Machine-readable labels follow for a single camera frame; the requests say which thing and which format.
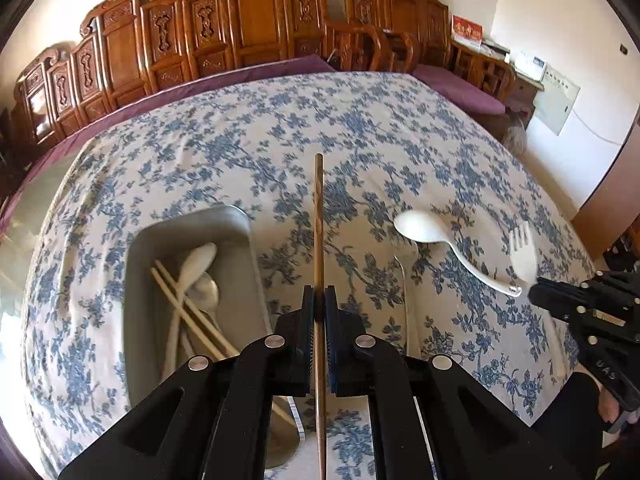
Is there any metal tray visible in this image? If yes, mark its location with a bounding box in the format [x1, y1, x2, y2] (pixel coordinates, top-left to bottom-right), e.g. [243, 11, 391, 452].
[122, 204, 303, 468]

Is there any carved wooden screen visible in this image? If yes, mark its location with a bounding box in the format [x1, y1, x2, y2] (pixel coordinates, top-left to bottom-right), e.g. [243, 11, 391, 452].
[12, 0, 451, 146]

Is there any metal spoon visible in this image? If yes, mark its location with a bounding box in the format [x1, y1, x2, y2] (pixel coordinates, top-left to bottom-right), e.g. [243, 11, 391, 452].
[192, 272, 221, 321]

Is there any blue floral tablecloth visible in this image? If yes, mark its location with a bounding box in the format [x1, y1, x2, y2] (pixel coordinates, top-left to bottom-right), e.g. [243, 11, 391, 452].
[22, 71, 596, 480]

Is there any white plastic fork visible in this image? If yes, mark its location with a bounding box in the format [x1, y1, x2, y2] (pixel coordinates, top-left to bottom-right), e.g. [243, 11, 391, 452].
[509, 222, 541, 286]

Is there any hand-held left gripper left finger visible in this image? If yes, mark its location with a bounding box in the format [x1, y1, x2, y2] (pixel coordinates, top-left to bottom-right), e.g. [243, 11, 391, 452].
[57, 285, 316, 480]

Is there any purple cloth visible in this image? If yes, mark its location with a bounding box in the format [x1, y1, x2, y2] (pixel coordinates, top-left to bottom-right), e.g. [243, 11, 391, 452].
[0, 55, 506, 221]

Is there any wooden side cabinet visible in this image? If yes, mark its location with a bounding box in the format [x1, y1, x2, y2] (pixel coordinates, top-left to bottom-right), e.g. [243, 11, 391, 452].
[450, 40, 516, 106]

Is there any white rice ladle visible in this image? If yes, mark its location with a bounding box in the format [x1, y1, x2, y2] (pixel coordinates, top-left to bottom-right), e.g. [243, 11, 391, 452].
[393, 209, 523, 298]

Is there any white plastic spoon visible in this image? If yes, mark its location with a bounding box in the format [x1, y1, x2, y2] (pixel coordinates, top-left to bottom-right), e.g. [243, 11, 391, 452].
[160, 242, 218, 376]

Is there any person's right hand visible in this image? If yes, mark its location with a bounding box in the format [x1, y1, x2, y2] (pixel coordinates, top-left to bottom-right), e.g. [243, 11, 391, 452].
[597, 385, 623, 423]

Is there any slim metal utensil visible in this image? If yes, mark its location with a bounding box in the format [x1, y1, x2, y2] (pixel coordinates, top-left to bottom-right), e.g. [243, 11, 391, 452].
[395, 255, 418, 356]

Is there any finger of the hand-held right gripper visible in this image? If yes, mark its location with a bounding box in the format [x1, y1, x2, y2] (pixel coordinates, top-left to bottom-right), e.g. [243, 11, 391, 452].
[532, 297, 640, 356]
[529, 271, 640, 306]

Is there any wooden armchair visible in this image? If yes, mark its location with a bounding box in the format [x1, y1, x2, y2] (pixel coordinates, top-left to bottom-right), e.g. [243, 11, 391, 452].
[325, 20, 416, 73]

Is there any brown wooden chopstick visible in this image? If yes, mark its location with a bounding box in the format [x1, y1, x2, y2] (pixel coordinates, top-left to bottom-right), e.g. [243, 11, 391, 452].
[312, 154, 328, 480]

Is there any grey wall panel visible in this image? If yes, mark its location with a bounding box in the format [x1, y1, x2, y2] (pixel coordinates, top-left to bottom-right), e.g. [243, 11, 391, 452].
[532, 62, 581, 136]

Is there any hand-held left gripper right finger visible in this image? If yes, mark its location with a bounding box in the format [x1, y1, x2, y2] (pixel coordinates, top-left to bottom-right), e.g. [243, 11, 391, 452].
[324, 285, 581, 480]

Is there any wooden door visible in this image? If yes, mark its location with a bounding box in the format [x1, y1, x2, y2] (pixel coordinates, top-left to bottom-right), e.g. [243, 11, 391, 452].
[572, 122, 640, 261]

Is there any white wall cable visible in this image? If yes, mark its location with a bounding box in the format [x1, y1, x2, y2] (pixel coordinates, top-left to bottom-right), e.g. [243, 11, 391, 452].
[570, 110, 626, 146]

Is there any red sign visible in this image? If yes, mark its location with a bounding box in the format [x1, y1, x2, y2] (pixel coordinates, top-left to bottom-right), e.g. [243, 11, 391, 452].
[451, 15, 483, 43]

